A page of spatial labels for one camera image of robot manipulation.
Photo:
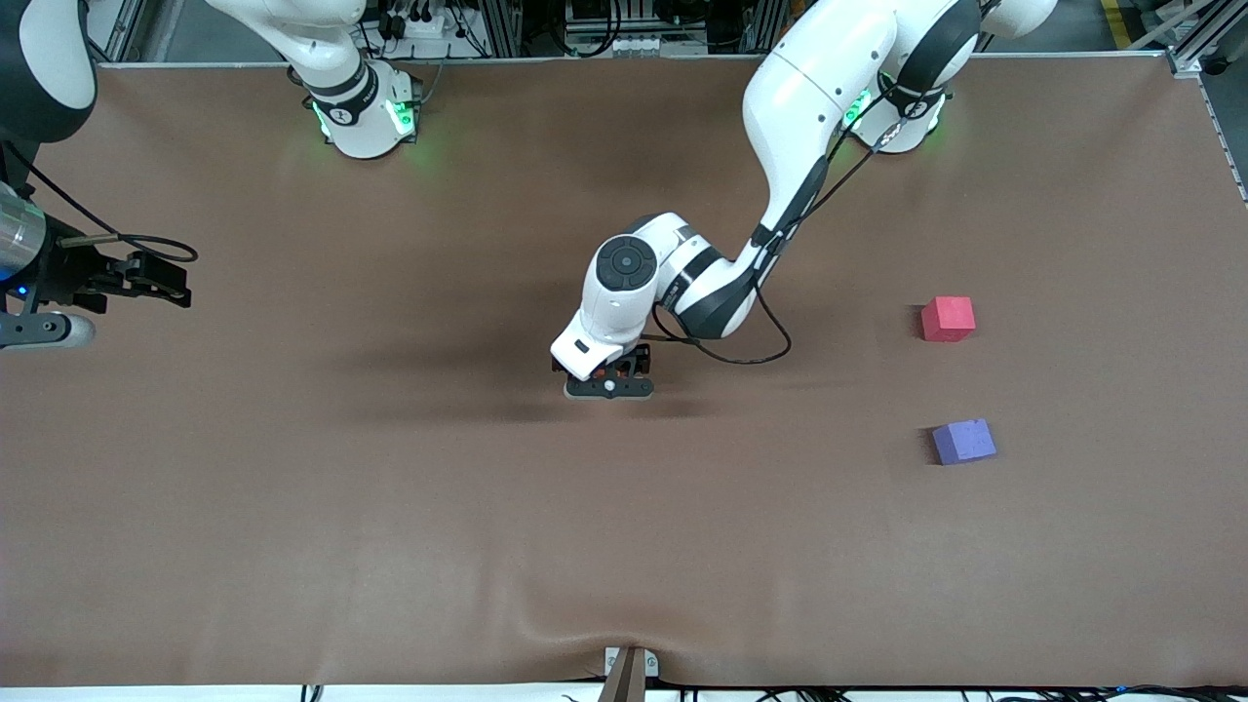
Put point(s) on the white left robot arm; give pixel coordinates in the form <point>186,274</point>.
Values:
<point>829,88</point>

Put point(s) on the white terminal block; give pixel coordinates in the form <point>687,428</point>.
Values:
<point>639,45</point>

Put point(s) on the purple foam block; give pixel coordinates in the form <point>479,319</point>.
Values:
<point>963,442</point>

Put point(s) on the red foam block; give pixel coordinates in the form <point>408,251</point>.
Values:
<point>948,319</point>

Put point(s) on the aluminium frame profile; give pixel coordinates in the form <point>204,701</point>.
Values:
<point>117,29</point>
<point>1194,34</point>

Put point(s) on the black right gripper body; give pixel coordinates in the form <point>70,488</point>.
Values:
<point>70,272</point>

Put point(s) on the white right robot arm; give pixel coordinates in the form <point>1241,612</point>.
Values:
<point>366,117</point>

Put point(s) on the large table cover mat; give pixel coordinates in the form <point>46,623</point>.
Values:
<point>624,536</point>

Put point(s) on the white power strip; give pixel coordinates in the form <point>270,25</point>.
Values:
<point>414,24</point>

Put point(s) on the grey metal mount bracket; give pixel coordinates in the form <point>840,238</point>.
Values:
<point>631,673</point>

